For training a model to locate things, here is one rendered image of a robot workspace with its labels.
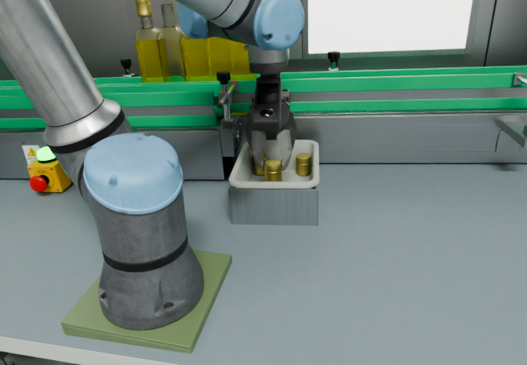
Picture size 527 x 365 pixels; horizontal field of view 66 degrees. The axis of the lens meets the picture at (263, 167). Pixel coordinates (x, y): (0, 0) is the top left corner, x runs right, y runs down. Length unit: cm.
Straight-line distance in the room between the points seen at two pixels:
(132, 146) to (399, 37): 80
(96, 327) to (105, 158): 24
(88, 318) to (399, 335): 42
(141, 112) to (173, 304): 52
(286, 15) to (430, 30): 67
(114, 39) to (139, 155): 79
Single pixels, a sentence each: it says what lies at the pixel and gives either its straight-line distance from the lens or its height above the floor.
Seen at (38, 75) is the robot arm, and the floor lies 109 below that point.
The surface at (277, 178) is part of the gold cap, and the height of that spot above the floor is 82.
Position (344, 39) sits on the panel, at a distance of 113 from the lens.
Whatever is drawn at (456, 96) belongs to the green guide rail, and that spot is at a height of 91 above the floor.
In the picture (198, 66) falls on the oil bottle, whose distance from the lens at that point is 103.
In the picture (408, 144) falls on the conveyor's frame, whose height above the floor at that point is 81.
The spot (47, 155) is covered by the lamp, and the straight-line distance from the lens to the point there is 106.
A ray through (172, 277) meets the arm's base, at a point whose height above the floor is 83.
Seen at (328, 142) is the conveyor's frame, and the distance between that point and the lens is 101.
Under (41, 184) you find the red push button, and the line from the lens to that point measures 104.
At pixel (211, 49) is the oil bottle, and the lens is 101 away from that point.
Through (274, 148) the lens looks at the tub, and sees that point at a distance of 95.
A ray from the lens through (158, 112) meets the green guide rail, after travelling 97.
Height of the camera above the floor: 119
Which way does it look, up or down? 25 degrees down
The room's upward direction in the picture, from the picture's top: 3 degrees counter-clockwise
